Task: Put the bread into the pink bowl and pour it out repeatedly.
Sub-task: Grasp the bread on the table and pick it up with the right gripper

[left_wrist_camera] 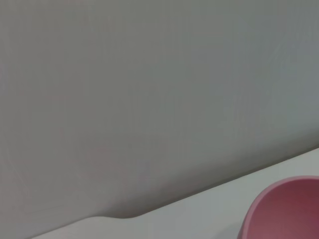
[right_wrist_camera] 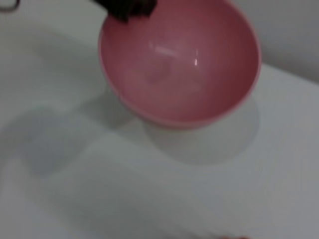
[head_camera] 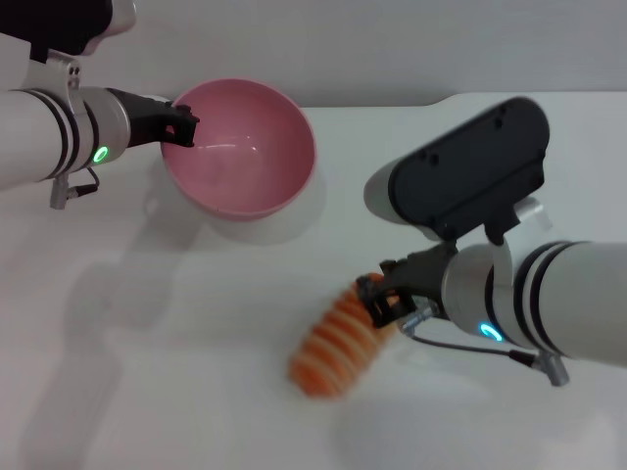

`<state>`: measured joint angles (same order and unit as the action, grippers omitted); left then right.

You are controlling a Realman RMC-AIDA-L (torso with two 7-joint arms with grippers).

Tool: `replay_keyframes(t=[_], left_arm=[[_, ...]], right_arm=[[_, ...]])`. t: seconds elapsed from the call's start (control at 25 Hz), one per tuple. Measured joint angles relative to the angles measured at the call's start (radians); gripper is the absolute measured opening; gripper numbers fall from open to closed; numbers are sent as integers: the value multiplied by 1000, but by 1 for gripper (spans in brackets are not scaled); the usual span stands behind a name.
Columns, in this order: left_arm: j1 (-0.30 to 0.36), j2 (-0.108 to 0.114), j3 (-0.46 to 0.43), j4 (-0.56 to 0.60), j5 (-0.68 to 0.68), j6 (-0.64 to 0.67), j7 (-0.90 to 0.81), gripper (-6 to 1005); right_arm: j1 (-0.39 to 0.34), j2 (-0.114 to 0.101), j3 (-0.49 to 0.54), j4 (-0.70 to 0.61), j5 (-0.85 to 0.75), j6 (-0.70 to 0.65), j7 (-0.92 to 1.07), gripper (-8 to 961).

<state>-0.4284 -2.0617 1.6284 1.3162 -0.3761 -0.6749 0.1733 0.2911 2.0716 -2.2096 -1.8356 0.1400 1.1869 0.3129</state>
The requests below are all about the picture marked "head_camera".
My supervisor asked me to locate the pink plastic bowl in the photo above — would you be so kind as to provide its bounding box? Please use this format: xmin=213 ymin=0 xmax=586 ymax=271
xmin=161 ymin=77 xmax=316 ymax=222

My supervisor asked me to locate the arm cable with connector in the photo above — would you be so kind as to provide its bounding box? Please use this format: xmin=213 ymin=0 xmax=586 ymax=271
xmin=48 ymin=165 xmax=102 ymax=212
xmin=399 ymin=302 xmax=571 ymax=389

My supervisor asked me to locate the right arm cable with connector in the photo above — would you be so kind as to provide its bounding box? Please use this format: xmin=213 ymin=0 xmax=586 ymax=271
xmin=399 ymin=302 xmax=571 ymax=389

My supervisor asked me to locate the left arm cable with connector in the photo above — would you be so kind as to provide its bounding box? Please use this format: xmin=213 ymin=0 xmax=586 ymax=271
xmin=48 ymin=165 xmax=102 ymax=212

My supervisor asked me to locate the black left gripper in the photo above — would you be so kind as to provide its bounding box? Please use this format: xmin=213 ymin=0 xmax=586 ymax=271
xmin=105 ymin=87 xmax=202 ymax=152

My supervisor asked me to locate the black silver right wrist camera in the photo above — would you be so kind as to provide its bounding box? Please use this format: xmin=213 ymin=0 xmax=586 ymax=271
xmin=362 ymin=96 xmax=552 ymax=247

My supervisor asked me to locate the oblong golden bread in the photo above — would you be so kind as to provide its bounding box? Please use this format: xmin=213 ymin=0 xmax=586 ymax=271
xmin=288 ymin=272 xmax=399 ymax=400

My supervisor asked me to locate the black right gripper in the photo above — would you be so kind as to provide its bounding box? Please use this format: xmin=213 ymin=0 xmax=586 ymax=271
xmin=356 ymin=243 xmax=460 ymax=331

